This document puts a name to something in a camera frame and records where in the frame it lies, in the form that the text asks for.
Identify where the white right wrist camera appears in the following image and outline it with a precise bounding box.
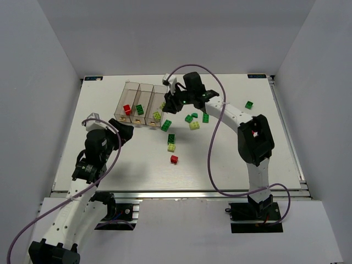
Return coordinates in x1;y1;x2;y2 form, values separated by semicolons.
162;73;177;95

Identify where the red rounded lego brick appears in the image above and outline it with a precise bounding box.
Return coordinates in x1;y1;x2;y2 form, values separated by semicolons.
123;104;131;116

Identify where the green 2x2 lego brick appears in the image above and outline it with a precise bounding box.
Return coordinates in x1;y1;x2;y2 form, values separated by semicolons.
185;115;193;123

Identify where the green square lego brick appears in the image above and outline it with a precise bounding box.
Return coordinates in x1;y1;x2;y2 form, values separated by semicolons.
245;101;254;109

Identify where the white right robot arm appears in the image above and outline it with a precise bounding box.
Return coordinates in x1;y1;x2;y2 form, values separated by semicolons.
162;72;274;211

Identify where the lime rounded lego brick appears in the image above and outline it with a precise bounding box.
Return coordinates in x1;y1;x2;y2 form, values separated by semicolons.
189;122;200;130

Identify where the lime 2x3 lego brick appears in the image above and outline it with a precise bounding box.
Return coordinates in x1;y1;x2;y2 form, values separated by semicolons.
153;111;161;121

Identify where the blue table label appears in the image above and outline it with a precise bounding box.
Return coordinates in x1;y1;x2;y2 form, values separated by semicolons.
84;76;103;81
247;74;267;79

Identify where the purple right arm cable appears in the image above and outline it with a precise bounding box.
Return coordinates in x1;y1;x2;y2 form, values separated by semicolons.
164;64;292;227

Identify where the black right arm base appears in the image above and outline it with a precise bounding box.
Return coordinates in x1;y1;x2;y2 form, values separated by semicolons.
225;202;283;234

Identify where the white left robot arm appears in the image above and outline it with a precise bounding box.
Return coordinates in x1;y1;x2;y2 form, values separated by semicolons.
29;115;134;263

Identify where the smoky clear left container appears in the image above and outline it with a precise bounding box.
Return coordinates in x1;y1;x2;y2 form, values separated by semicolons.
114;82;139;123

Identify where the small red lego brick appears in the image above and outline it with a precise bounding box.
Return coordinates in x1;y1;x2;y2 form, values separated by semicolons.
170;155;178;164

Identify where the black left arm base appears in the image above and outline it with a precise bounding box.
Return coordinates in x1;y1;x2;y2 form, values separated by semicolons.
91;192;136;230

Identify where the smoky clear middle container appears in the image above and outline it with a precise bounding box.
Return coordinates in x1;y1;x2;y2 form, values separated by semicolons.
131;83;153;125

